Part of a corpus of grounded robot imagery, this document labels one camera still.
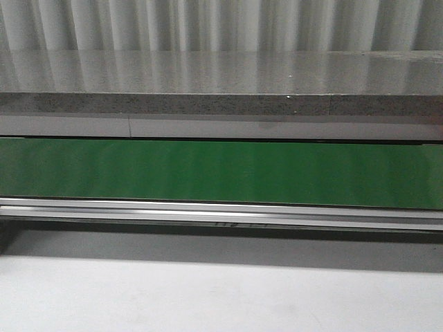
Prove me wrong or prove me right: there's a white rear conveyor panel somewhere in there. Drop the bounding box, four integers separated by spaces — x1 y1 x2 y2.
1 113 442 141

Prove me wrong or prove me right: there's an aluminium conveyor side rail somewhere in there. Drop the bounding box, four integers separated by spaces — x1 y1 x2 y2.
1 197 442 232

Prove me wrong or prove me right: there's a white pleated curtain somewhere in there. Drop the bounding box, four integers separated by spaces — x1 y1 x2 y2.
1 1 442 52

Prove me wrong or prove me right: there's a green conveyor belt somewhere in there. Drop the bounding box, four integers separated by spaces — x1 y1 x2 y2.
1 138 442 210

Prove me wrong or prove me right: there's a grey granite counter slab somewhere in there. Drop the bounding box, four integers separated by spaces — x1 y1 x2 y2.
1 50 442 116

